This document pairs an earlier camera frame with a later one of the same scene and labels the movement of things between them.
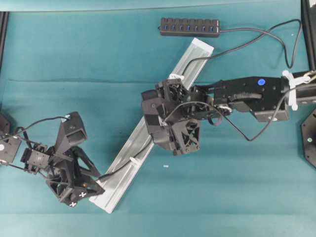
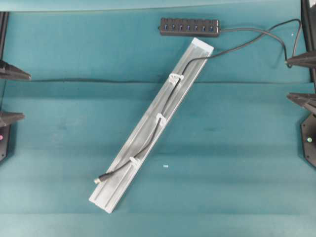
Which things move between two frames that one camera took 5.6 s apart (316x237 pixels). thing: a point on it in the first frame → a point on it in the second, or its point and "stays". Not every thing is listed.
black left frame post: [4, 21] stays
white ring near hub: [175, 76] stays
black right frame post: [309, 22] stays
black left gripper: [61, 172] → [9, 71]
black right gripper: [176, 100] → [308, 99]
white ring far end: [134, 161] stays
